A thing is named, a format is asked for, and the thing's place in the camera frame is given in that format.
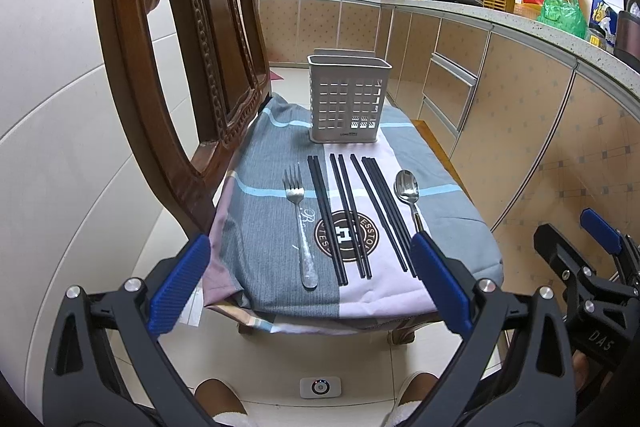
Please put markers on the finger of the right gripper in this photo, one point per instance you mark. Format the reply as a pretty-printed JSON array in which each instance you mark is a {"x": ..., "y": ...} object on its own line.
[
  {"x": 572, "y": 268},
  {"x": 621, "y": 247}
]

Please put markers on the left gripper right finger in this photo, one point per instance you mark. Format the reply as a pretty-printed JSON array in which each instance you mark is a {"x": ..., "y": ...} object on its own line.
[{"x": 513, "y": 366}]

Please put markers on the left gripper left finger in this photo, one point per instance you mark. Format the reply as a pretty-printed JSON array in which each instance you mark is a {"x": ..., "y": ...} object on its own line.
[{"x": 82, "y": 385}]

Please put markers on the silver spoon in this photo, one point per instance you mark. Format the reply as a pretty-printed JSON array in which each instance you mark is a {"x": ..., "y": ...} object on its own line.
[{"x": 406, "y": 189}]

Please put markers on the silver fork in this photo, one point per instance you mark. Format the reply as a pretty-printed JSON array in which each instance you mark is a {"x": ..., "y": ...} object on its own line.
[{"x": 294, "y": 192}]

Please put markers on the kitchen base cabinets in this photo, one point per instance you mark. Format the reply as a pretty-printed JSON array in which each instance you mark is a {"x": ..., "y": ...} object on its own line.
[{"x": 536, "y": 124}]

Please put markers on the person's right hand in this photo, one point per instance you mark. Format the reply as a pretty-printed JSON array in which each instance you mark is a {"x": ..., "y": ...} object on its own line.
[{"x": 588, "y": 373}]

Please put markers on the white floor device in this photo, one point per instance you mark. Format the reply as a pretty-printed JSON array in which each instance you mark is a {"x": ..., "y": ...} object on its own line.
[{"x": 327, "y": 387}]

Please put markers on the green plastic bag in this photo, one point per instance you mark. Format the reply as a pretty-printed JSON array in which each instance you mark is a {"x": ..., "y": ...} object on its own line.
[{"x": 564, "y": 15}]

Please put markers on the blue snack bag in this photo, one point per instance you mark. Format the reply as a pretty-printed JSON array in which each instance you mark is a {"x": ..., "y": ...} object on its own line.
[{"x": 604, "y": 17}]

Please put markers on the grey pink patterned cloth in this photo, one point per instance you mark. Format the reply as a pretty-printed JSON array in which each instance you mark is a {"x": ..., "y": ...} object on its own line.
[{"x": 254, "y": 275}]

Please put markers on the white plastic utensil caddy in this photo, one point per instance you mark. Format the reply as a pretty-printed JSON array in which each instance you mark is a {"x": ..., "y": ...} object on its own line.
[{"x": 347, "y": 94}]

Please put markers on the pink dustpan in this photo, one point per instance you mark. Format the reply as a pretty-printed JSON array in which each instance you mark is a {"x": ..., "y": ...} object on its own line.
[{"x": 275, "y": 76}]

